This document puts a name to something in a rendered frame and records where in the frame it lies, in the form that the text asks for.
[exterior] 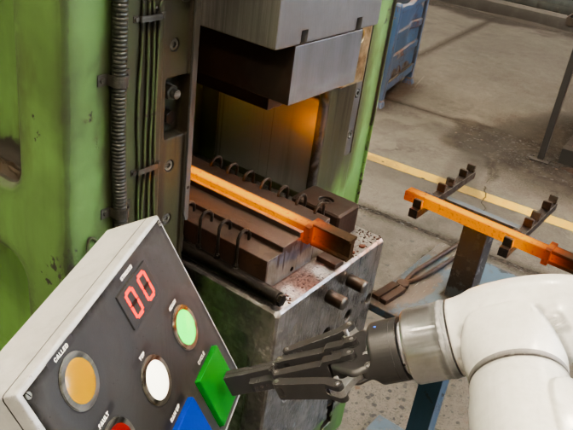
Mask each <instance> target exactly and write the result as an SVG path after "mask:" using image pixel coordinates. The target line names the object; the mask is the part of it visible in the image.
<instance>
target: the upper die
mask: <svg viewBox="0 0 573 430"><path fill-rule="evenodd" d="M362 33H363V29H362V28H361V29H357V28H356V29H355V30H354V31H350V32H345V33H341V34H338V35H334V36H331V37H327V38H321V39H318V40H315V41H311V42H308V43H303V42H300V44H298V45H294V46H291V47H287V48H285V49H278V50H273V49H269V48H266V47H263V46H261V45H258V44H254V43H251V42H248V41H246V40H243V39H240V38H236V37H233V36H230V35H228V34H225V33H222V32H218V31H215V30H212V29H210V28H207V27H204V26H200V43H199V57H198V70H197V72H199V73H203V74H205V75H208V76H210V77H213V78H216V79H219V80H221V81H223V82H226V83H228V84H232V85H234V86H237V87H240V88H241V89H244V90H248V91H250V92H252V93H255V94H258V95H260V96H264V97H266V98H269V99H271V100H273V101H276V102H279V103H282V104H284V105H287V106H289V105H292V104H294V103H296V102H301V101H303V100H306V99H308V98H311V97H313V96H317V95H320V94H322V93H325V92H327V91H330V90H334V89H337V88H338V87H341V86H344V85H347V84H350V83H353V82H354V80H355V76H356V66H357V62H358V56H359V51H360V47H361V41H362Z"/></svg>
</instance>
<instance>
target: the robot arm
mask: <svg viewBox="0 0 573 430"><path fill-rule="evenodd" d="M282 351H283V353H284V354H283V355H282V356H280V357H278V358H277V359H276V360H275V361H272V362H267V363H260V364H257V365H252V366H248V367H244V368H240V369H232V370H229V371H226V374H225V376H224V378H223V380H224V382H225V383H226V385H227V387H228V389H229V391H230V393H231V394H232V396H237V395H241V394H246V393H250V392H260V391H266V390H270V389H275V390H276V392H277V394H278V396H279V398H280V399H281V400H292V399H332V400H334V401H337V402H340V403H346V402H348V401H349V399H350V397H349V395H348V391H349V390H350V389H351V388H352V387H353V386H354V385H356V386H360V385H362V384H364V383H366V382H368V381H371V380H375V381H378V382H380V383H381V384H383V385H390V384H394V383H398V382H404V381H411V380H412V379H414V380H415V381H416V382H417V383H418V384H420V385H424V384H428V383H433V382H438V381H446V380H452V379H455V380H456V379H460V378H461V377H467V380H468V385H469V393H470V401H469V409H468V415H469V428H470V430H573V379H572V378H570V369H569V364H572V363H573V275H565V274H540V275H530V276H518V277H512V278H507V279H502V280H499V281H495V282H489V283H485V284H482V285H479V286H476V287H474V288H469V289H467V290H466V291H465V292H463V293H461V294H459V295H456V296H454V297H452V298H449V299H444V300H441V299H440V300H437V301H435V302H432V303H428V304H424V305H417V306H414V307H409V308H406V309H403V310H402V311H401V312H400V315H399V317H391V318H387V319H383V320H379V321H375V322H371V323H369V324H368V327H367V331H366V330H362V331H358V330H357V329H356V326H355V324H354V322H352V321H349V322H347V323H345V324H343V325H342V326H340V327H338V328H336V329H334V330H331V331H328V332H326V333H324V334H319V335H317V336H315V337H312V338H309V339H307V340H303V341H300V342H298V343H296V344H293V345H290V346H287V347H285V348H284V349H283V350H282ZM294 352H296V353H294Z"/></svg>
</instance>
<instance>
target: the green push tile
mask: <svg viewBox="0 0 573 430"><path fill-rule="evenodd" d="M229 370H230V369H229V366H228V365H227V363H226V362H225V360H224V358H223V355H222V353H221V352H220V350H219V348H218V347H217V346H212V347H211V349H210V350H209V352H208V355H207V357H206V359H205V361H204V363H203V365H202V368H201V370H200V372H199V374H198V376H197V378H196V380H195V385H196V386H197V387H198V389H199V391H200V393H201V395H202V397H203V399H204V400H205V402H206V404H207V406H208V407H209V409H210V411H211V413H212V414H213V416H214V418H215V420H216V422H217V424H218V426H219V427H222V426H224V425H225V423H226V420H227V419H228V416H229V412H230V410H231V407H232V405H233V402H234V399H235V396H232V394H231V393H230V391H229V389H228V387H227V385H226V383H225V382H224V380H223V378H224V376H225V374H226V371H229Z"/></svg>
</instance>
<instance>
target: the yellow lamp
mask: <svg viewBox="0 0 573 430"><path fill-rule="evenodd" d="M65 380H66V387H67V391H68V393H69V395H70V397H71V398H72V400H73V401H75V402H76V403H78V404H87V403H88V402H89V401H90V400H91V399H92V398H93V396H94V394H95V390H96V376H95V373H94V370H93V369H92V367H91V365H90V363H89V362H88V361H87V360H85V359H84V358H82V357H75V358H74V359H73V360H72V361H71V362H70V363H69V364H68V366H67V370H66V375H65Z"/></svg>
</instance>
